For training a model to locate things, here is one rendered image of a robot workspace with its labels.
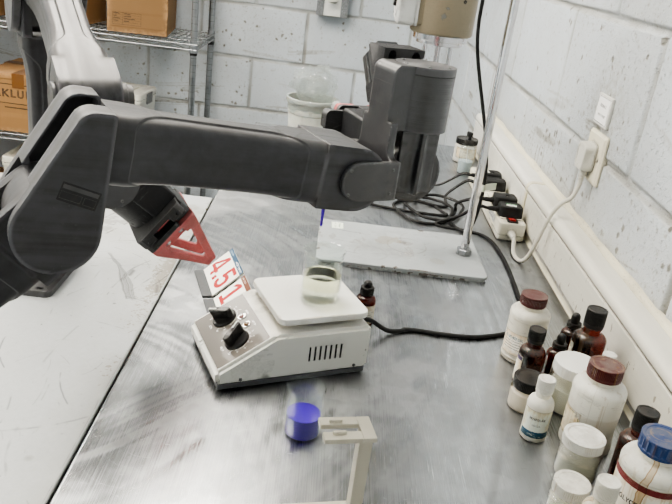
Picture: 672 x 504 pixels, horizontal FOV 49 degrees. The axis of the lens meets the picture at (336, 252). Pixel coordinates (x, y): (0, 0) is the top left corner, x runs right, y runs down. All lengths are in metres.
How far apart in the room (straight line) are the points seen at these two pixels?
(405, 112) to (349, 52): 2.64
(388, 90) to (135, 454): 0.45
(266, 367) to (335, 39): 2.51
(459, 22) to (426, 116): 0.56
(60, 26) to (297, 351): 0.46
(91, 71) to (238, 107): 2.55
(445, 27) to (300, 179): 0.64
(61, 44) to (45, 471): 0.45
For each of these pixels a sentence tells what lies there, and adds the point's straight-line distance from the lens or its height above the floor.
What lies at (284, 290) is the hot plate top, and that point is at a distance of 0.95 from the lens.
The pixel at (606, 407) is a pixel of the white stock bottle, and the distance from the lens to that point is 0.88.
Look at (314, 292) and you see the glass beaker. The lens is 0.91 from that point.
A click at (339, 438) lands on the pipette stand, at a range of 0.64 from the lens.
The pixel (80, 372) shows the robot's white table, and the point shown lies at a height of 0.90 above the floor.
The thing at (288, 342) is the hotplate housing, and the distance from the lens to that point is 0.89.
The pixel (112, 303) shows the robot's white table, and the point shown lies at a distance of 1.09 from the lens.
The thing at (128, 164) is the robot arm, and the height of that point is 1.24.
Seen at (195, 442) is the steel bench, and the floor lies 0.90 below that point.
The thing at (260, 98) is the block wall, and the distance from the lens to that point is 3.35.
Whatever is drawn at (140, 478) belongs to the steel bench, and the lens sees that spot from 0.78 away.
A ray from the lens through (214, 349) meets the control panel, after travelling 0.92.
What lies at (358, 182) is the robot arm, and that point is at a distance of 0.64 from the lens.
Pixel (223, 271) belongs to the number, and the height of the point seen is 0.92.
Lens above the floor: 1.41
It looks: 23 degrees down
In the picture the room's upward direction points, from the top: 7 degrees clockwise
